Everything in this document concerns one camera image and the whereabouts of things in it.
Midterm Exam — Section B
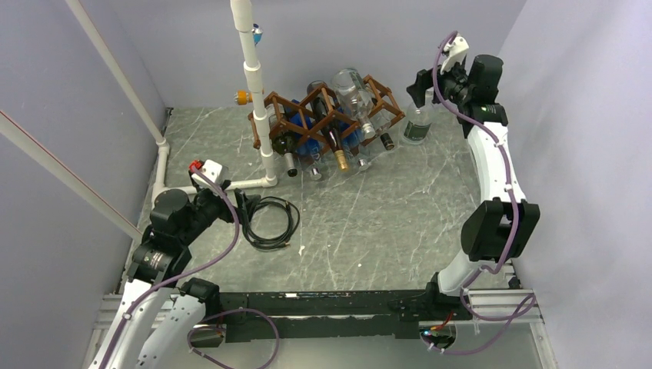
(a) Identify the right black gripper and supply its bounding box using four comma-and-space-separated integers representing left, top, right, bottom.
407, 55, 473, 108

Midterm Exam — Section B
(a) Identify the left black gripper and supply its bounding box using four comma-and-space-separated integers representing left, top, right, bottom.
178, 179, 260, 244

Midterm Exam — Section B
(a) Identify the clear bottle red label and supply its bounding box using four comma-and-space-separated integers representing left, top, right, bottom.
403, 88, 436, 145

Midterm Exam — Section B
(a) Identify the dark green wine bottle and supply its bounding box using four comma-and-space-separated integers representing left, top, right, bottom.
272, 131, 298, 178

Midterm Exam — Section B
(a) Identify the clear square glass bottle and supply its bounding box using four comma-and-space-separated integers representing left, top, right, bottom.
331, 68, 376, 140

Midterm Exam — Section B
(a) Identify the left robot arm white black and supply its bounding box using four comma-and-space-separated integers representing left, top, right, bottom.
89, 168, 261, 368

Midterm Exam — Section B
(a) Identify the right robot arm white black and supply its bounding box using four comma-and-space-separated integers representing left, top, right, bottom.
407, 55, 541, 319

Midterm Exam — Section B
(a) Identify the brown wooden wine rack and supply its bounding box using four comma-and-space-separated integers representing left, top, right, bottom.
263, 75, 405, 145

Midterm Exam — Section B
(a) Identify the blue glass bottle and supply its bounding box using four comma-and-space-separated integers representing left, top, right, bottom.
283, 105, 324, 181

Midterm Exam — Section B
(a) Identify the dark bottle gold cap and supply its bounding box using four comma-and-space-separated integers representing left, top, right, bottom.
306, 80, 349, 172

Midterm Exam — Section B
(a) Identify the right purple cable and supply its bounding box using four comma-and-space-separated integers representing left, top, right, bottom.
431, 30, 537, 357

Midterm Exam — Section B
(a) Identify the purple cable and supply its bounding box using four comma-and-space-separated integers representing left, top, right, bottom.
431, 30, 537, 357
96, 165, 241, 369

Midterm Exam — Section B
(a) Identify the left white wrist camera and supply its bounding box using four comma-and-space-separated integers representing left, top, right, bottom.
188, 160, 228, 191

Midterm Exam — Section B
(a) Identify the white pvc pipe frame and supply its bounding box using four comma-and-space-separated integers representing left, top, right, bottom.
66, 0, 278, 200

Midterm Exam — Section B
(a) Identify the coiled black cable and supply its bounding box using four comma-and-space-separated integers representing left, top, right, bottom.
242, 196, 301, 252

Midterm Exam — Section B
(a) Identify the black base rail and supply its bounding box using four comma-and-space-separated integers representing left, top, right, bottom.
208, 290, 453, 343

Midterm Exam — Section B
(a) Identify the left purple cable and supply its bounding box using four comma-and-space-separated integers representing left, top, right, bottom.
96, 165, 241, 369

